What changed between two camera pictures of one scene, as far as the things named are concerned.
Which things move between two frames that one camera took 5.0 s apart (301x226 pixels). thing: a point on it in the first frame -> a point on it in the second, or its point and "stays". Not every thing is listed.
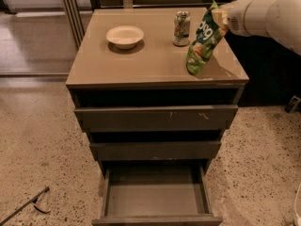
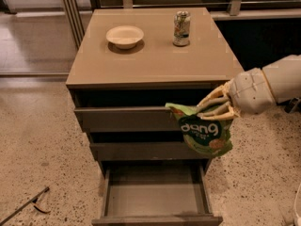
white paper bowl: (124, 37) stays
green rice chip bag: (206, 43) -> (202, 136)
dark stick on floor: (33, 201) stays
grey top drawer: (159, 119) stays
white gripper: (235, 17) -> (250, 91)
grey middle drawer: (154, 151) stays
